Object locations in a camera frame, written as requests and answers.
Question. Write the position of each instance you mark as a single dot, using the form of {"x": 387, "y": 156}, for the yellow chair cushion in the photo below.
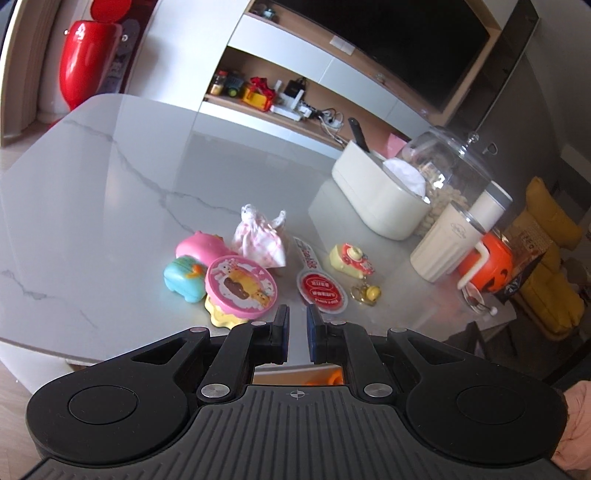
{"x": 539, "y": 234}

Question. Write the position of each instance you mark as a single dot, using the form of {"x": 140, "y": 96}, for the small spice jar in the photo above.
{"x": 218, "y": 83}

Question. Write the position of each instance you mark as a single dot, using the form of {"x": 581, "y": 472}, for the cream ribbed coffee cup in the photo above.
{"x": 453, "y": 236}

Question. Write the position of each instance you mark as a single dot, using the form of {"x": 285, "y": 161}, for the red round sauce packet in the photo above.
{"x": 315, "y": 285}

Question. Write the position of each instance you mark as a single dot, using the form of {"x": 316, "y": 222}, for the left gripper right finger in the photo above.
{"x": 349, "y": 346}

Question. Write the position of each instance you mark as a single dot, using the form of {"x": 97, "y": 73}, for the pink squishy toy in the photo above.
{"x": 203, "y": 247}

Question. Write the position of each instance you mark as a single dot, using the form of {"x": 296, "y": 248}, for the red toy truck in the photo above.
{"x": 258, "y": 94}

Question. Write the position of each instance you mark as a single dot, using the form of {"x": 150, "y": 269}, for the red trash can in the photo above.
{"x": 89, "y": 50}

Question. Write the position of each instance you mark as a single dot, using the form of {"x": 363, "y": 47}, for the pink round lid toy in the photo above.
{"x": 238, "y": 290}

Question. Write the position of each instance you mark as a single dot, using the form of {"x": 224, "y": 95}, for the black television screen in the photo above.
{"x": 428, "y": 44}

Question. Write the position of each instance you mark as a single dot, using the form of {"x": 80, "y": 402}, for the yellow bell keychain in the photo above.
{"x": 366, "y": 293}

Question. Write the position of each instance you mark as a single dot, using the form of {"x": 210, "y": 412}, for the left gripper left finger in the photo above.
{"x": 233, "y": 357}

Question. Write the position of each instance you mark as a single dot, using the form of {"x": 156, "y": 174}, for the white cylindrical bottle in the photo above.
{"x": 491, "y": 205}

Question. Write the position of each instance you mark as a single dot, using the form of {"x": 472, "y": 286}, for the white tissue box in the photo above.
{"x": 385, "y": 205}

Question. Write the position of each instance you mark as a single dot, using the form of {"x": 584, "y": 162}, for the orange pumpkin bucket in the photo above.
{"x": 495, "y": 274}

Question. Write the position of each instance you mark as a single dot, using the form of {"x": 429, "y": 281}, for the pink white cloth pouch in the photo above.
{"x": 261, "y": 240}

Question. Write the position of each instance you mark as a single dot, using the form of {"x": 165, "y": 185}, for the yellow pink toy camera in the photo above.
{"x": 351, "y": 260}

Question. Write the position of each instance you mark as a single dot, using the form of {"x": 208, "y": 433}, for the glass jar with lid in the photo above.
{"x": 452, "y": 167}

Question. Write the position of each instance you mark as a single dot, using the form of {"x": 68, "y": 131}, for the green toy vehicle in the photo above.
{"x": 233, "y": 84}

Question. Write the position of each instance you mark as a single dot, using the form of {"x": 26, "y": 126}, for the teal squishy toy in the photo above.
{"x": 186, "y": 277}

